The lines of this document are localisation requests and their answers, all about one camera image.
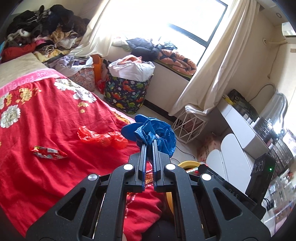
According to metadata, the cardboard box on floor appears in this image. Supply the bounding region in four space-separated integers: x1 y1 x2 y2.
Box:
197 133 221 162

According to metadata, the dark jacket on windowsill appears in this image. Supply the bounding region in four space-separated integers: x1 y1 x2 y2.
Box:
126 38 162 62

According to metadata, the blue plastic bag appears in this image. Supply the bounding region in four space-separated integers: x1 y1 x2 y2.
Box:
121 114 176 158

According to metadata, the black cosmetics organizer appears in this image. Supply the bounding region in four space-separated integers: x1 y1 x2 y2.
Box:
253 118 294 176

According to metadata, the white wire frame stool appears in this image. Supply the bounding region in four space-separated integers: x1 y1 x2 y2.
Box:
172 105 208 144

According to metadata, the black bin with yellow rim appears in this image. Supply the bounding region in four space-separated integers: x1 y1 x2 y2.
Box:
166 161 201 215

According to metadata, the right cream curtain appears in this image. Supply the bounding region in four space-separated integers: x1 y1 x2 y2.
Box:
169 1 260 115

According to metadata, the pile of clothes on bed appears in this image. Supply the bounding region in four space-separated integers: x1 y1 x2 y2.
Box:
1 4 90 63

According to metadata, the dinosaur print laundry basket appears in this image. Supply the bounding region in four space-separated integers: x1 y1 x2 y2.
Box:
104 74 153 114

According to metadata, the left cream curtain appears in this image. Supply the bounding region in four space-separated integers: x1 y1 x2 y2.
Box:
69 1 118 57

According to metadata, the black cable on floor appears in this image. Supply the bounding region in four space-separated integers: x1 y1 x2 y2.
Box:
171 136 197 164

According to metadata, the orange bag on floor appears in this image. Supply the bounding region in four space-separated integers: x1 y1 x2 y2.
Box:
91 54 102 85

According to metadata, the vanity mirror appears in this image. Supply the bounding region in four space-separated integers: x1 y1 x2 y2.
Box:
259 91 288 135

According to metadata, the cream curtain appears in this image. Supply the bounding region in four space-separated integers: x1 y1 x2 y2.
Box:
69 1 118 57
169 1 260 115

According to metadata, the floral patterned fabric bag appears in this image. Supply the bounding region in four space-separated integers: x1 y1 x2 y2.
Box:
69 68 95 92

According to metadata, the red plastic bag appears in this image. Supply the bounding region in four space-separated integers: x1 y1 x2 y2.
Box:
77 126 128 150

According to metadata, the orange patterned folded blanket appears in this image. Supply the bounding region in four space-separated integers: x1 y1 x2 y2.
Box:
158 49 197 76

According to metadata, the white vanity desk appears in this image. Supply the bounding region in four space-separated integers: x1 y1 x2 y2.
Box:
217 98 269 159

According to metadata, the red floral bed blanket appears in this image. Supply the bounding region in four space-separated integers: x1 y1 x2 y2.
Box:
1 76 175 240

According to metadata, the window frame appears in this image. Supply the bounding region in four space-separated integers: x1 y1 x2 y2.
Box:
169 0 228 48

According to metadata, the air conditioner unit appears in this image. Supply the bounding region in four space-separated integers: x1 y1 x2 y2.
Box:
281 22 296 38

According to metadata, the white bag in basket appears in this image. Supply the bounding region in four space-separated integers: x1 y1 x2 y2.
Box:
108 55 155 82

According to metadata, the red snack wrapper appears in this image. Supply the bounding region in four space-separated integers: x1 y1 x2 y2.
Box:
31 146 68 160

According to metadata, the dark camouflage bag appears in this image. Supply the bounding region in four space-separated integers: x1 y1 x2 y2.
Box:
228 89 259 121

